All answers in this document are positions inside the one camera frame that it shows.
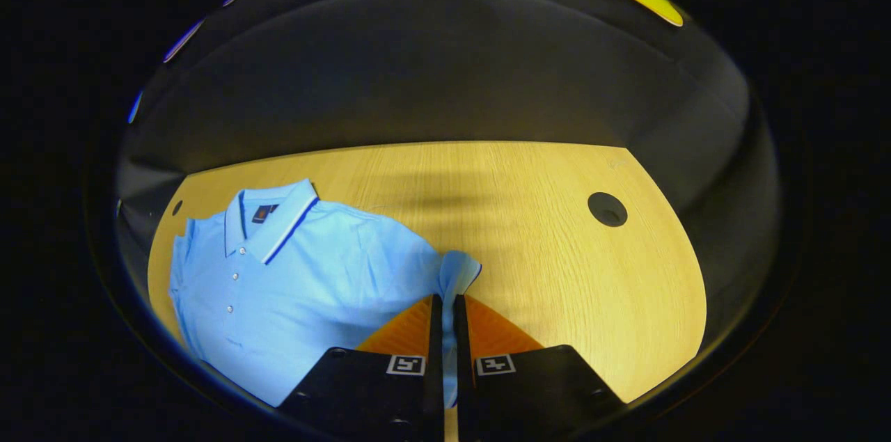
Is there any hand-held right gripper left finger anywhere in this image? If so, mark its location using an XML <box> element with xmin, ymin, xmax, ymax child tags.
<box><xmin>277</xmin><ymin>294</ymin><xmax>445</xmax><ymax>442</ymax></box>

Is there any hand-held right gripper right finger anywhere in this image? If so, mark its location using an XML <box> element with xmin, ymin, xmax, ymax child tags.
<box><xmin>454</xmin><ymin>294</ymin><xmax>627</xmax><ymax>442</ymax></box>

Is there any black backdrop cloth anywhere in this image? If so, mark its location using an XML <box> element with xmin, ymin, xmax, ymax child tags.
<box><xmin>115</xmin><ymin>0</ymin><xmax>780</xmax><ymax>359</ymax></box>

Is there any light blue T-shirt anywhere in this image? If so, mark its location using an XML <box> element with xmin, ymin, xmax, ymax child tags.
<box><xmin>168</xmin><ymin>179</ymin><xmax>482</xmax><ymax>408</ymax></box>

